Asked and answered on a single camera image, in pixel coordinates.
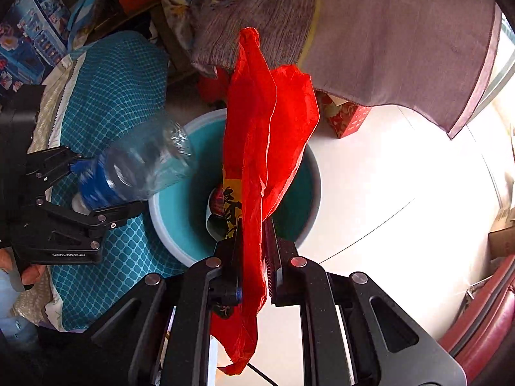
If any lilac printed blanket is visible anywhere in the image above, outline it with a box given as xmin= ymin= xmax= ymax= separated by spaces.
xmin=159 ymin=0 xmax=500 ymax=139

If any colourful cartoon bag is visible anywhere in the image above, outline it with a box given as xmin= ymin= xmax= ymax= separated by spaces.
xmin=66 ymin=0 xmax=110 ymax=51

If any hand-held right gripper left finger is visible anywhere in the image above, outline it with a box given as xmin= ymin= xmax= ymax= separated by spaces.
xmin=82 ymin=227 xmax=244 ymax=386

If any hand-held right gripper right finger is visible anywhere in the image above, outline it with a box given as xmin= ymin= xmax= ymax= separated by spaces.
xmin=266 ymin=220 xmax=467 ymax=386

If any red patterned gift box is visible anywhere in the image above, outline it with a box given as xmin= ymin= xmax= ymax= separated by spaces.
xmin=318 ymin=92 xmax=373 ymax=139

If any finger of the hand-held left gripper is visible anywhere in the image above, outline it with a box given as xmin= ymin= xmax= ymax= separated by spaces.
xmin=26 ymin=147 xmax=92 ymax=194
xmin=35 ymin=199 xmax=147 ymax=247

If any person's left hand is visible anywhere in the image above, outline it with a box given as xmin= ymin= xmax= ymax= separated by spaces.
xmin=0 ymin=248 xmax=46 ymax=286

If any red plastic bag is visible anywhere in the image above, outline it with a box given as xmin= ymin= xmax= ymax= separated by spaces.
xmin=209 ymin=27 xmax=320 ymax=376

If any patchwork quilt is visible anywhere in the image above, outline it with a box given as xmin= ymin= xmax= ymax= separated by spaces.
xmin=12 ymin=30 xmax=194 ymax=332

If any large blue toy box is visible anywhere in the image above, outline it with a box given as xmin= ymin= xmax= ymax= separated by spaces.
xmin=0 ymin=0 xmax=75 ymax=97

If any clear plastic bottle blue label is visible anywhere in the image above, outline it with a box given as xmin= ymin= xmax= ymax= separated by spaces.
xmin=71 ymin=120 xmax=199 ymax=215

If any brown cardboard box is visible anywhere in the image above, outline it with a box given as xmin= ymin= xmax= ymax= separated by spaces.
xmin=489 ymin=205 xmax=515 ymax=259

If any teal plastic basin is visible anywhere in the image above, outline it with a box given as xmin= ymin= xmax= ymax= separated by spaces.
xmin=148 ymin=108 xmax=323 ymax=268

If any dark red leather seat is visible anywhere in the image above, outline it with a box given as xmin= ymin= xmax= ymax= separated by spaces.
xmin=438 ymin=255 xmax=515 ymax=372

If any black cable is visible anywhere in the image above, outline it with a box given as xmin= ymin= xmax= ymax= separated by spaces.
xmin=245 ymin=363 xmax=279 ymax=386

